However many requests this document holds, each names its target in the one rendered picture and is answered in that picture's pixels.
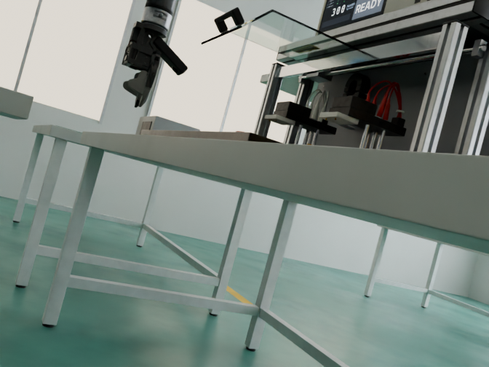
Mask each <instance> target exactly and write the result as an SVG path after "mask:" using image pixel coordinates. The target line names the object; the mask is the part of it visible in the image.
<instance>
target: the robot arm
mask: <svg viewBox="0 0 489 367"><path fill-rule="evenodd" d="M176 2H177V0H146V5H145V8H144V11H143V16H142V19H141V22H138V21H137V22H136V23H134V26H133V28H132V33H131V36H130V40H129V44H128V45H127V47H126V49H125V53H124V57H123V61H122V65H124V66H127V67H129V68H131V69H134V70H139V71H141V72H138V73H136V74H135V76H134V79H130V80H129V81H125V82H124V84H123V88H124V89H125V90H126V91H128V92H130V93H132V94H133V95H134V96H136V99H135V108H137V107H141V106H142V105H143V104H144V103H145V102H146V101H147V98H148V96H149V93H150V91H151V88H152V85H153V83H154V79H155V76H156V72H157V69H158V67H159V61H160V58H162V59H163V60H164V61H165V63H166V64H167V65H168V66H169V67H170V68H171V69H172V70H173V71H174V72H175V73H176V74H177V75H178V76H180V75H181V74H184V73H185V72H186V71H187V69H188V67H187V65H186V64H185V63H184V62H183V61H182V60H181V59H180V58H179V57H178V56H177V55H176V54H175V53H174V52H173V50H172V49H171V48H170V47H169V46H168V45H167V43H166V42H165V41H164V40H163V39H164V38H166V35H167V32H168V31H169V28H170V23H171V20H172V15H173V12H174V9H175V5H176ZM149 35H150V36H151V38H150V37H149Z"/></svg>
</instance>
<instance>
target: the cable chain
mask: <svg viewBox="0 0 489 367"><path fill-rule="evenodd" d="M369 90H370V78H369V77H368V76H365V75H364V74H361V73H355V74H352V75H351V76H350V77H349V79H348V81H347V83H346V86H345V88H344V92H345V93H344V94H343V96H350V95H354V96H356V97H358V98H361V99H363V100H366V99H367V95H366V94H368V92H369ZM338 125H339V124H338ZM339 126H341V127H345V128H347V129H350V130H354V128H353V127H349V126H347V125H339Z"/></svg>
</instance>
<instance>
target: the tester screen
mask: <svg viewBox="0 0 489 367"><path fill-rule="evenodd" d="M356 3H357V0H328V1H327V6H326V9H325V13H324V17H323V19H322V24H323V23H324V22H326V21H329V20H332V19H335V18H337V17H341V16H344V15H347V14H350V13H351V15H350V18H349V20H346V21H343V22H341V23H336V24H334V25H330V26H327V27H324V28H322V24H321V28H320V30H319V31H321V32H322V31H326V30H328V29H331V28H335V27H338V26H341V25H345V24H348V23H352V22H355V21H358V20H361V19H365V18H367V17H372V16H374V15H378V14H381V11H382V9H381V11H380V12H377V13H374V14H371V15H367V16H364V17H360V18H357V19H355V20H351V19H352V17H353V14H354V9H355V6H356ZM343 4H346V8H345V12H344V13H343V14H340V15H336V16H334V17H330V16H331V13H332V10H333V8H335V7H339V6H341V5H343Z"/></svg>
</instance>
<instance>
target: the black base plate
mask: <svg viewBox="0 0 489 367"><path fill-rule="evenodd" d="M141 135H159V136H171V137H184V138H206V139H219V140H231V141H255V142H267V143H281V142H279V141H275V140H272V139H270V138H266V137H263V136H261V135H257V134H255V133H246V132H214V131H182V130H141Z"/></svg>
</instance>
